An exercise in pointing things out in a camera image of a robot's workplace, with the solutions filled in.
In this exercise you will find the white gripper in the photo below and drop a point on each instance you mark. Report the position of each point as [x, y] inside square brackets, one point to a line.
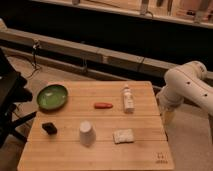
[167, 116]

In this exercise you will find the white plastic bottle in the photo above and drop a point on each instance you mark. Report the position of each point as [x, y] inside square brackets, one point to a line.
[128, 102]

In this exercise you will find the red oblong object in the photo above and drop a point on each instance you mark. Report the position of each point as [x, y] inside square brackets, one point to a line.
[102, 105]

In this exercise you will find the green bowl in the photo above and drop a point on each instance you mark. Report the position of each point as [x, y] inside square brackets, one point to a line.
[52, 97]

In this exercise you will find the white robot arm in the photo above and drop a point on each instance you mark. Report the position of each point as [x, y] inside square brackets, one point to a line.
[185, 82]

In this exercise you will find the white sponge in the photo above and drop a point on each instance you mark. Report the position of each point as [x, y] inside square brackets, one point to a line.
[123, 136]

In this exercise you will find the white ceramic cup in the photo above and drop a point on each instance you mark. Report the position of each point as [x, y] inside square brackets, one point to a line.
[87, 133]

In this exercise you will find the black eraser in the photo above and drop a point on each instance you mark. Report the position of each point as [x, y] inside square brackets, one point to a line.
[50, 128]

